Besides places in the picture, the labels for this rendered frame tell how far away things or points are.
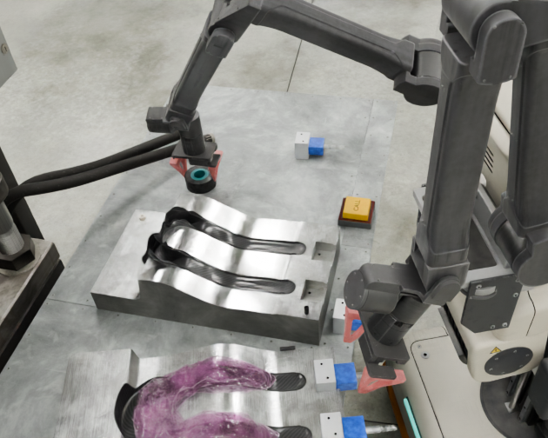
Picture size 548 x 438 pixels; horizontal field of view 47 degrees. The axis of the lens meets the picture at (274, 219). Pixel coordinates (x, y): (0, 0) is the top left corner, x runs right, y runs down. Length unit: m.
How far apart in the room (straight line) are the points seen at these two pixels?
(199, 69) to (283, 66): 2.35
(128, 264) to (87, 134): 1.98
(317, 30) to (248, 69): 2.52
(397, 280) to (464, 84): 0.33
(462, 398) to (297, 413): 0.80
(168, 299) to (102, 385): 0.23
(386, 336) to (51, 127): 2.75
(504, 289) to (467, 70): 0.59
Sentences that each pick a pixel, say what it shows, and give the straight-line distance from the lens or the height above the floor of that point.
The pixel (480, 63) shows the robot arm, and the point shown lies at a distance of 0.64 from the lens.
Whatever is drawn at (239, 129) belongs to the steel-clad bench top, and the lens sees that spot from 1.85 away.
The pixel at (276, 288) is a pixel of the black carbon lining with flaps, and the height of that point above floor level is 0.88.
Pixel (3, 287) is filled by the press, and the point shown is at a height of 0.79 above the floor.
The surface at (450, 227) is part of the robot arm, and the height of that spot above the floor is 1.32.
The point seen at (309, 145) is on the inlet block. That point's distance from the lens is 1.70.
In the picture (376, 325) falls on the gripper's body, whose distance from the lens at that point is 0.98.
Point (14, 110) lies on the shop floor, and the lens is 3.73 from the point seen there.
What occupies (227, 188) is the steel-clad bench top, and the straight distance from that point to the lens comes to 1.66.
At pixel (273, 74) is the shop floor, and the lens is 3.58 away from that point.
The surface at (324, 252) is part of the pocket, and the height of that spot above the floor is 0.86.
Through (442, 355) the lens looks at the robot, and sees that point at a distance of 1.96.
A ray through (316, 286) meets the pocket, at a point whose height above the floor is 0.87.
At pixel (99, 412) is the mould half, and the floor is 0.91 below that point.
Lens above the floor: 1.91
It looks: 45 degrees down
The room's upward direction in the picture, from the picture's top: 5 degrees counter-clockwise
